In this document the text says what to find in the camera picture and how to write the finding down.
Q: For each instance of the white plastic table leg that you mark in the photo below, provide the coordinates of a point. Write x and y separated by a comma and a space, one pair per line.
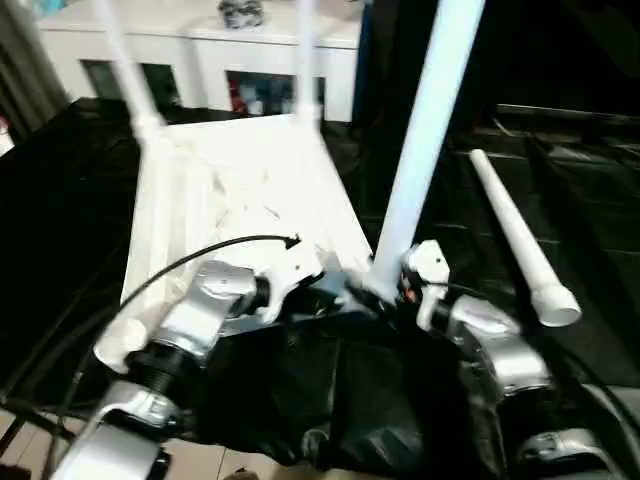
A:
305, 65
425, 125
127, 65
515, 230

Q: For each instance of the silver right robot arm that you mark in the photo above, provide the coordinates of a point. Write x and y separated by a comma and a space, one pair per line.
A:
505, 350

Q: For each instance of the white glass-door cabinet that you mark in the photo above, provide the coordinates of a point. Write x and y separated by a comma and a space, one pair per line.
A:
225, 50

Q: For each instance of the black stand leg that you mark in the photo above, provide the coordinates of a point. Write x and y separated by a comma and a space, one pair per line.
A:
30, 420

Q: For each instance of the black mat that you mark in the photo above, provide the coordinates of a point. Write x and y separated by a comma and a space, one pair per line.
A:
350, 390

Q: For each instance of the red packet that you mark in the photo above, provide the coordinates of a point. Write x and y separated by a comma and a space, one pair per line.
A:
236, 96

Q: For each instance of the black and white bag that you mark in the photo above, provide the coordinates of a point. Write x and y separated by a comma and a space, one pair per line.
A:
241, 11

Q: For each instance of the long black bar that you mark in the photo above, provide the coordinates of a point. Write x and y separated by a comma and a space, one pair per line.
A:
565, 114

